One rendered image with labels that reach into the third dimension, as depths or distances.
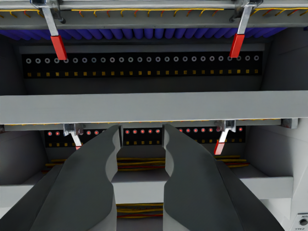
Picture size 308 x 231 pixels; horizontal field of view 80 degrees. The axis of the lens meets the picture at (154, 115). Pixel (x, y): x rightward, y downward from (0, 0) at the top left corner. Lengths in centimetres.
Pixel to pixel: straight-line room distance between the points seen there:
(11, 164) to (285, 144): 61
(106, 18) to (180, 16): 12
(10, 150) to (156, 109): 36
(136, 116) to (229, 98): 15
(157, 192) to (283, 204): 28
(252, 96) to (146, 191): 27
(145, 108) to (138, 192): 19
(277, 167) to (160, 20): 41
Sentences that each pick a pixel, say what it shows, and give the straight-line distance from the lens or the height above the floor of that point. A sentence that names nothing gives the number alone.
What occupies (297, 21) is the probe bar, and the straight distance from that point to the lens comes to 41.
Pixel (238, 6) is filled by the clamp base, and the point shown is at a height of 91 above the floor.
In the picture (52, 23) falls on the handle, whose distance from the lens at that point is 31.
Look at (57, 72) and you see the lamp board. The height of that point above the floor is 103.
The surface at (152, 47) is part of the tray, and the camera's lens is 44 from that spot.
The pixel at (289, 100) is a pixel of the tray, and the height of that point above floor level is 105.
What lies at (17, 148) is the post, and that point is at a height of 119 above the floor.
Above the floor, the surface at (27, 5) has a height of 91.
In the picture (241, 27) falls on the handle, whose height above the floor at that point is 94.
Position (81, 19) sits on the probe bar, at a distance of 35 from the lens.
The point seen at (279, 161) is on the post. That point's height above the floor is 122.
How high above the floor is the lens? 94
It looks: 26 degrees up
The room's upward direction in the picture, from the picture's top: 180 degrees clockwise
